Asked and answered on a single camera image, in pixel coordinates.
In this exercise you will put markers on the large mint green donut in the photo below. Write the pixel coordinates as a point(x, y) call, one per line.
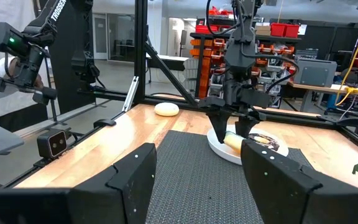
point(233, 141)

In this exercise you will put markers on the chocolate donut with white drizzle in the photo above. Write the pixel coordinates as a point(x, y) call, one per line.
point(267, 141)

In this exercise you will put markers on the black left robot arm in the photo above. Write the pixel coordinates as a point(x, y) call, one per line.
point(241, 56)

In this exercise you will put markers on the silver metal bracket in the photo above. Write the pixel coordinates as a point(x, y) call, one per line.
point(131, 93)

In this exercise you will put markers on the wooden workbench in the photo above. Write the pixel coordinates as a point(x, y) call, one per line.
point(328, 89)

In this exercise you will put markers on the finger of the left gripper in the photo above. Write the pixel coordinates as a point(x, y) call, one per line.
point(245, 127)
point(220, 124)

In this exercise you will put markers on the grey woven placemat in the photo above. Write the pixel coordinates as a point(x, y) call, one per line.
point(194, 186)

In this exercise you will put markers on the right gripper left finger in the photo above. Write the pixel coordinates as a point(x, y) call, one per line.
point(126, 186)

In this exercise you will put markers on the grey metal box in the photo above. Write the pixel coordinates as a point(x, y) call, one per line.
point(315, 72)

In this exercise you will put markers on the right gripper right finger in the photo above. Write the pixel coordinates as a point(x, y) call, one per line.
point(284, 193)

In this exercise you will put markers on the person's hand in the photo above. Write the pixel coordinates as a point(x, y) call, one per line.
point(37, 81)

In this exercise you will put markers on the white round plate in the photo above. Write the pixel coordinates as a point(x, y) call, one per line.
point(222, 149)

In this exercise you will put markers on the black aluminium frame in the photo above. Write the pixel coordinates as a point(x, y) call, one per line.
point(140, 46)

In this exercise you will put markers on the black depth camera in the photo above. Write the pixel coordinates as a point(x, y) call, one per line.
point(52, 143)

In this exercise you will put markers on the red storage bin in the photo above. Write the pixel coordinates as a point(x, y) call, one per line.
point(292, 31)
point(278, 30)

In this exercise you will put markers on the black table clamp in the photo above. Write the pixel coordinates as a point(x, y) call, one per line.
point(104, 123)

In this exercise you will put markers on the shelf with orange bins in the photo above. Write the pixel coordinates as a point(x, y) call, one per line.
point(207, 62)

